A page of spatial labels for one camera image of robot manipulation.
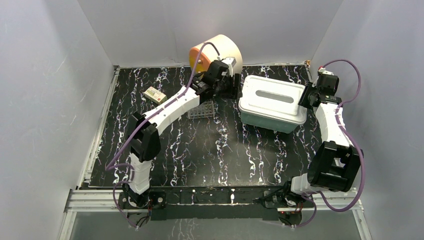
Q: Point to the round cream drawer cabinet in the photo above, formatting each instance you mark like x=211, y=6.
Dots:
x=226, y=48

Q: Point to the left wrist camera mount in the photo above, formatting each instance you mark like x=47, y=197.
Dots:
x=230, y=62

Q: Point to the clear test tube rack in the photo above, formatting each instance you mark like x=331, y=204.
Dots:
x=204, y=110

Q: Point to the light blue plastic bin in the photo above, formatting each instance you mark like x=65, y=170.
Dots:
x=284, y=125

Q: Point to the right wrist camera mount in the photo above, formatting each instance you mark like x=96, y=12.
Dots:
x=323, y=71

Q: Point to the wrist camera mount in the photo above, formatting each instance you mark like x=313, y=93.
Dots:
x=323, y=71
x=230, y=62

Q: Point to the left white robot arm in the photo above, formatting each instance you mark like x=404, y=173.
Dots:
x=145, y=143

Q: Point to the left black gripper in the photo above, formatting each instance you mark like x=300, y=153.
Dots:
x=230, y=86

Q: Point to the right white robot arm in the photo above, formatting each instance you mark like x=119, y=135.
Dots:
x=336, y=162

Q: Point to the small cream cardboard box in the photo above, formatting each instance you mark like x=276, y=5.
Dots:
x=155, y=95

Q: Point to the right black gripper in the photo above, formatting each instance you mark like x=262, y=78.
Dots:
x=302, y=101

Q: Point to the white bin lid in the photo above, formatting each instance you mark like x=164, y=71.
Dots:
x=265, y=99

